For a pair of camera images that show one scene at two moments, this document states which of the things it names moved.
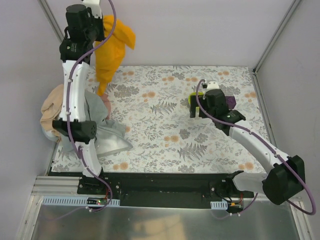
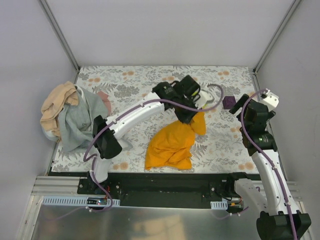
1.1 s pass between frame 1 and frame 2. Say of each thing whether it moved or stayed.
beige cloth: stayed
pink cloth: stayed
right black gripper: moved
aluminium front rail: stayed
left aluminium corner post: stayed
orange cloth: moved
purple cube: stayed
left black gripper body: moved
